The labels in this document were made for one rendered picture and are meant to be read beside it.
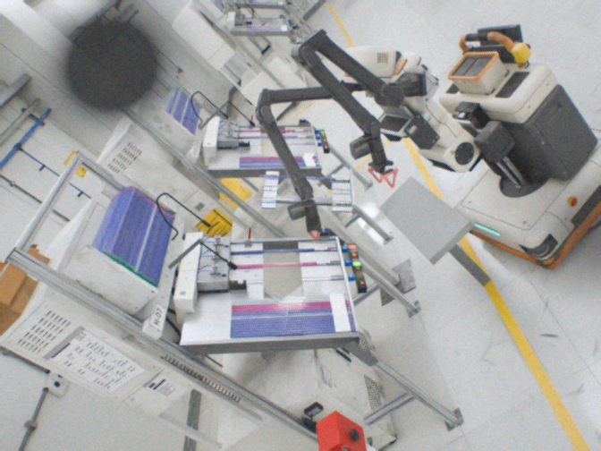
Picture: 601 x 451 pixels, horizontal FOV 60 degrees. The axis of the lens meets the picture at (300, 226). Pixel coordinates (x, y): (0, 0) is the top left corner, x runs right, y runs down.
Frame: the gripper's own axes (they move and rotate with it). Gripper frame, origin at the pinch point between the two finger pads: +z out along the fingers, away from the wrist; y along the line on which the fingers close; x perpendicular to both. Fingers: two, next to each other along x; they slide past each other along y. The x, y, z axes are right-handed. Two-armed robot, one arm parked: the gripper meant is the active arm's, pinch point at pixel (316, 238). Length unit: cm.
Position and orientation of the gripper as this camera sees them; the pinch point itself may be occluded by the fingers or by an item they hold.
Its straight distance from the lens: 240.4
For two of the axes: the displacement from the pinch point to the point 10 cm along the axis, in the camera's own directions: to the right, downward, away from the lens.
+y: 0.5, 5.5, -8.3
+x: 9.9, -1.5, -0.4
